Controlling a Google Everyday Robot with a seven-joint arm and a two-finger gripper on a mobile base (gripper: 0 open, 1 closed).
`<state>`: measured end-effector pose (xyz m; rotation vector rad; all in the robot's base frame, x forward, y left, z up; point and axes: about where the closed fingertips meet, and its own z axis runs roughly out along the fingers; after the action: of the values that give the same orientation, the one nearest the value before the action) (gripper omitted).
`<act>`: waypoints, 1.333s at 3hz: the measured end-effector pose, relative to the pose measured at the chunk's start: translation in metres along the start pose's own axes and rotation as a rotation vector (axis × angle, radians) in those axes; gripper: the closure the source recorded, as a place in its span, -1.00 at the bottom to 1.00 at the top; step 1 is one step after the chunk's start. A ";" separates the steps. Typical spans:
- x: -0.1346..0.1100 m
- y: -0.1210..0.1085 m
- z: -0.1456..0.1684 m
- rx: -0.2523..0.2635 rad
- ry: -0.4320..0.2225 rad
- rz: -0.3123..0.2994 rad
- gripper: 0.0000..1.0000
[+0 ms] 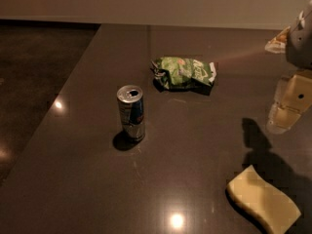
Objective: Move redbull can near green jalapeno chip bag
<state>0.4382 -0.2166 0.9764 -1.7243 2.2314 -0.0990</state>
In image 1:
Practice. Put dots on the yellow wavy sponge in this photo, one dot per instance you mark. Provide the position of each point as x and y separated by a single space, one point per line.
274 210

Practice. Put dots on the green jalapeno chip bag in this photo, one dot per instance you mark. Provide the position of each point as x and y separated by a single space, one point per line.
174 73

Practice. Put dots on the silver blue redbull can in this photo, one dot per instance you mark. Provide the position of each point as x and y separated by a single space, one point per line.
131 109

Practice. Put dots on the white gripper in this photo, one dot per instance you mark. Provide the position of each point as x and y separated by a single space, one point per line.
300 44

